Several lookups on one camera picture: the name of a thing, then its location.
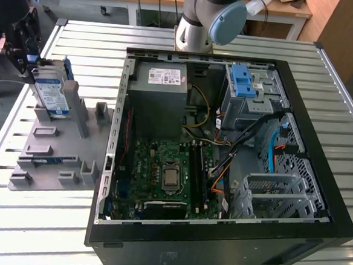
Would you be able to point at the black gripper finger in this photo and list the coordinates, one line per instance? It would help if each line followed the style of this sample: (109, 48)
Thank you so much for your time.
(29, 31)
(17, 62)

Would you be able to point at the hard disk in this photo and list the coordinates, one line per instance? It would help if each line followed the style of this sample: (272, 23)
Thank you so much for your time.
(50, 91)

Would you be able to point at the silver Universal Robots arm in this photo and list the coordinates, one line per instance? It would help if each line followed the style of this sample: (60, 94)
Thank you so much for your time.
(195, 33)

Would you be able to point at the silver disk bay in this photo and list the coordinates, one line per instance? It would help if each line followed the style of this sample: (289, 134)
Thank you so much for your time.
(281, 197)

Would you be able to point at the grey parts rack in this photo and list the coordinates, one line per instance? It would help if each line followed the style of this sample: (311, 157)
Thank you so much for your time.
(57, 148)

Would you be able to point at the blue RAM stick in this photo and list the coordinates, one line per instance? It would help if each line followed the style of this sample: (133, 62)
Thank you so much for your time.
(47, 160)

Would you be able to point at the grey power supply unit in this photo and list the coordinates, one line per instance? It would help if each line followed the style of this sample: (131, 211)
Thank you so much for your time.
(157, 107)

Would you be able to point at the green motherboard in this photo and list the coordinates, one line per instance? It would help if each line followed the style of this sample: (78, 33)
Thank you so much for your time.
(150, 167)

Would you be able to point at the silver CPU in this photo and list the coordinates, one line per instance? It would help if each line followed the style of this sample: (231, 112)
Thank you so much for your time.
(171, 178)

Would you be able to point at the black graphics card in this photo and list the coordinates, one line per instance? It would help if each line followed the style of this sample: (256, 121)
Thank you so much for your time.
(165, 210)

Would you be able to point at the installed RAM stick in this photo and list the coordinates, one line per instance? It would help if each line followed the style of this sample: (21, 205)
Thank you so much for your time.
(203, 170)

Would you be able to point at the blue plastic drive latch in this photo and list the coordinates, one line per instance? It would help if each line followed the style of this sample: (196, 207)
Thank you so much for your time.
(242, 82)

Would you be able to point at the silver optical drive cage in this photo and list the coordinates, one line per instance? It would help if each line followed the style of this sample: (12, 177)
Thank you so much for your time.
(251, 109)

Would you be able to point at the black PC case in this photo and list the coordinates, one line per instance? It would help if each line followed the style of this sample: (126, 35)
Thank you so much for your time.
(186, 248)

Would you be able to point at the short wooden desk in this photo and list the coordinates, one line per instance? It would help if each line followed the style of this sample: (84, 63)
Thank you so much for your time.
(288, 10)

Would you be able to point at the brown wooden cabinet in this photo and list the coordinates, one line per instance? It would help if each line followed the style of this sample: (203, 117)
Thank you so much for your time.
(347, 35)

